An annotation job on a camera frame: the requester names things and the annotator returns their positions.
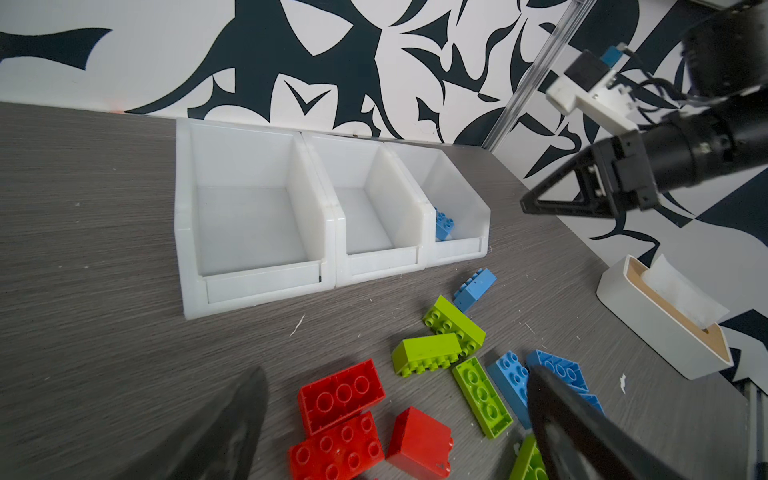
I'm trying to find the blue lego brick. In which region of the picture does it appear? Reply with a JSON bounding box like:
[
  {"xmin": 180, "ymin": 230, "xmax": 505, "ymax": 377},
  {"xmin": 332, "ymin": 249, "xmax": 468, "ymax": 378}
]
[
  {"xmin": 579, "ymin": 393, "xmax": 605, "ymax": 415},
  {"xmin": 526, "ymin": 350, "xmax": 589, "ymax": 393},
  {"xmin": 488, "ymin": 351, "xmax": 532, "ymax": 430},
  {"xmin": 435, "ymin": 209, "xmax": 454, "ymax": 241},
  {"xmin": 453, "ymin": 268, "xmax": 497, "ymax": 313}
]

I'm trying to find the white right storage bin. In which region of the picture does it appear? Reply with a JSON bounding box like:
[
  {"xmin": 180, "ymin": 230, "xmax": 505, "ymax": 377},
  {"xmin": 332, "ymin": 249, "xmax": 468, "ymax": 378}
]
[{"xmin": 388, "ymin": 143, "xmax": 491, "ymax": 267}]

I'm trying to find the white tissue box wooden top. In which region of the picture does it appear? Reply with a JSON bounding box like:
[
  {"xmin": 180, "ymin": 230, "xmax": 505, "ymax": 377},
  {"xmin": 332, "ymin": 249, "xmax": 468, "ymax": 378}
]
[{"xmin": 596, "ymin": 256, "xmax": 734, "ymax": 380}]

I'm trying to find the green lego brick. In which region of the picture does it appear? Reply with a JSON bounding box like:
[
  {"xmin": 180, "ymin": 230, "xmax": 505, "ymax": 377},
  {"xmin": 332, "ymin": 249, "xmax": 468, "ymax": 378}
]
[
  {"xmin": 392, "ymin": 333, "xmax": 462, "ymax": 378},
  {"xmin": 452, "ymin": 357, "xmax": 513, "ymax": 439},
  {"xmin": 422, "ymin": 296, "xmax": 486, "ymax": 357},
  {"xmin": 509, "ymin": 434, "xmax": 549, "ymax": 480}
]

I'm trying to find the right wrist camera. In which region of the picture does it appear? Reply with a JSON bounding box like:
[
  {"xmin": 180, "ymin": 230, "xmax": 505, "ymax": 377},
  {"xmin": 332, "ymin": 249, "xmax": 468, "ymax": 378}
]
[{"xmin": 545, "ymin": 43, "xmax": 638, "ymax": 136}]

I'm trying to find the white storage bin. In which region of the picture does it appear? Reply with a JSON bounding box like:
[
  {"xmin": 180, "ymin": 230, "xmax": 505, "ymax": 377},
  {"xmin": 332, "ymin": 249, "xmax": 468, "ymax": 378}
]
[
  {"xmin": 174, "ymin": 118, "xmax": 336, "ymax": 320},
  {"xmin": 388, "ymin": 143, "xmax": 491, "ymax": 267},
  {"xmin": 302, "ymin": 132, "xmax": 430, "ymax": 286}
]

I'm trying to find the red small lego brick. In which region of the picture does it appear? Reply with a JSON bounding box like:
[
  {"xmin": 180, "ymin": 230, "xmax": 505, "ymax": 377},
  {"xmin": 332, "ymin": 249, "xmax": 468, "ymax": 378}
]
[{"xmin": 386, "ymin": 407, "xmax": 454, "ymax": 480}]

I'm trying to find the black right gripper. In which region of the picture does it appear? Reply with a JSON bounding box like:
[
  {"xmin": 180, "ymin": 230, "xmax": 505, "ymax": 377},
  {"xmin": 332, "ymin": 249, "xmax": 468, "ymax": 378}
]
[{"xmin": 520, "ymin": 130, "xmax": 659, "ymax": 218}]

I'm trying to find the white middle storage bin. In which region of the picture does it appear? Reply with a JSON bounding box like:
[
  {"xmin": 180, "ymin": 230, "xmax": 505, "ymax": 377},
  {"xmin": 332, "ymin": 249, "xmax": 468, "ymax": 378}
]
[{"xmin": 302, "ymin": 132, "xmax": 430, "ymax": 286}]

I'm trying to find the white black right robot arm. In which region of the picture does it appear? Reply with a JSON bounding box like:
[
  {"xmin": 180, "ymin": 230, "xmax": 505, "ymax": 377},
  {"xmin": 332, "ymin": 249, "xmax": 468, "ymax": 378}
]
[{"xmin": 520, "ymin": 1, "xmax": 767, "ymax": 218}]

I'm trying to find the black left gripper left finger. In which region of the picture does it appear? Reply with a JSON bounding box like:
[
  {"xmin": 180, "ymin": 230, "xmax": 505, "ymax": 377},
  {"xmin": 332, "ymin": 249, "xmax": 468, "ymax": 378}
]
[{"xmin": 116, "ymin": 367, "xmax": 269, "ymax": 479}]

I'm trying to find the white left storage bin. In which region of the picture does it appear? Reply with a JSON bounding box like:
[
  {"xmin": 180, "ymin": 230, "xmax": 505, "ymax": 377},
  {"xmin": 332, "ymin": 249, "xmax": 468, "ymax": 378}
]
[{"xmin": 174, "ymin": 118, "xmax": 336, "ymax": 320}]

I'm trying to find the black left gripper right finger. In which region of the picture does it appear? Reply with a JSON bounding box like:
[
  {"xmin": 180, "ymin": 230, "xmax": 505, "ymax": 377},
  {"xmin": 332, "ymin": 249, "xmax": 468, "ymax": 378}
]
[{"xmin": 528, "ymin": 366, "xmax": 682, "ymax": 479}]

